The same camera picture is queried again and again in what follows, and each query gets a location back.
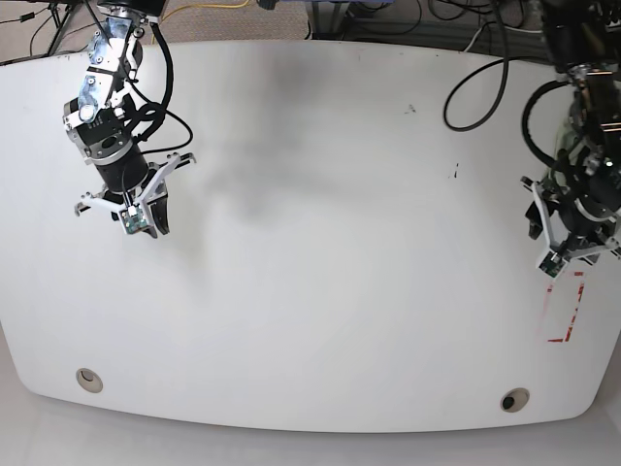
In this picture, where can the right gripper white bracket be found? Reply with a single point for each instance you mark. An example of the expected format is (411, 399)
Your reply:
(142, 208)

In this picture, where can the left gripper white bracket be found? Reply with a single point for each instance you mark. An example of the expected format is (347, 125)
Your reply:
(577, 228)

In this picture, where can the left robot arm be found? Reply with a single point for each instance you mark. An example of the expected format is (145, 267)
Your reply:
(584, 50)

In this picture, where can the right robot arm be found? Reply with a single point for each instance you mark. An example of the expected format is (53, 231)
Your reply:
(107, 127)

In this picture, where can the red tape rectangle marking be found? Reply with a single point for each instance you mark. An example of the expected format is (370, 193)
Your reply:
(561, 305)

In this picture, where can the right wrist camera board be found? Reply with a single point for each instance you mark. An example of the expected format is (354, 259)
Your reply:
(133, 222)

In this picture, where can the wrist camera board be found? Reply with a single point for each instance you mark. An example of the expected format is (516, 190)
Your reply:
(133, 222)
(552, 265)

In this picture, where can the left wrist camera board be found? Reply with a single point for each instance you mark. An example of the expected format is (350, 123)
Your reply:
(552, 265)

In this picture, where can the left table cable grommet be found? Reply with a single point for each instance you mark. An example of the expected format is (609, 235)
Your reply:
(89, 381)

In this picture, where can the table cable grommet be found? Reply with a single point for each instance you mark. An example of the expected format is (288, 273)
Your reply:
(89, 381)
(515, 400)

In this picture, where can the right table cable grommet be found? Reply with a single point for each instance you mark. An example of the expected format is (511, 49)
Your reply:
(515, 400)

